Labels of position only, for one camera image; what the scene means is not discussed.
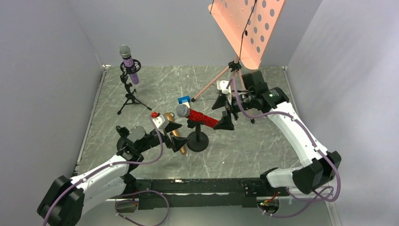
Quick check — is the red glitter microphone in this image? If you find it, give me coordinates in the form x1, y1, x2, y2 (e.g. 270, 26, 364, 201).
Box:
175, 104, 219, 128

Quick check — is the black round-base mic stand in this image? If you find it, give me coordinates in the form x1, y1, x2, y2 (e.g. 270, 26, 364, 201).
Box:
187, 120, 209, 153

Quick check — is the black tripod shock-mount stand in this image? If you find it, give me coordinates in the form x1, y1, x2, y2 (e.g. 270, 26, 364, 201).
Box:
117, 62, 152, 115

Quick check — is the purple glitter microphone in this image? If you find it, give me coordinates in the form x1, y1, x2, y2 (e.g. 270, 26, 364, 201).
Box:
119, 45, 139, 85

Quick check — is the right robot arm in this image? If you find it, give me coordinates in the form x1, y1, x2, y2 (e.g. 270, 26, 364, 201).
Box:
212, 71, 342, 194

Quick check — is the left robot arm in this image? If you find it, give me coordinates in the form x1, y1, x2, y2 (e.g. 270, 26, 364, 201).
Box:
37, 115, 188, 226

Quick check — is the pink music stand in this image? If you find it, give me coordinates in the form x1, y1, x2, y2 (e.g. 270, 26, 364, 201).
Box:
191, 0, 285, 102

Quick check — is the gold microphone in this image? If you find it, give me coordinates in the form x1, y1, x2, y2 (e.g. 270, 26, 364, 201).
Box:
165, 113, 187, 155

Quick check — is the blue white toy block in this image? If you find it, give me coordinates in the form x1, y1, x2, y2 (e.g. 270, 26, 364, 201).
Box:
178, 96, 191, 108

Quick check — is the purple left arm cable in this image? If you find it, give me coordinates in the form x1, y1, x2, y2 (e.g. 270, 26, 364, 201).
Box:
42, 115, 170, 226

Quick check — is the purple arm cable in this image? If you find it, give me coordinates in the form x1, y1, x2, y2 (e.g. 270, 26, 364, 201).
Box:
229, 78, 342, 219
42, 115, 170, 226

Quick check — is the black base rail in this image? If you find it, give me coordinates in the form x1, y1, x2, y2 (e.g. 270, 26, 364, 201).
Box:
104, 176, 281, 211

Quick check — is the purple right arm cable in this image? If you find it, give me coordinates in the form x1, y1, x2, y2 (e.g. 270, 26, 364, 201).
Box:
229, 78, 342, 219

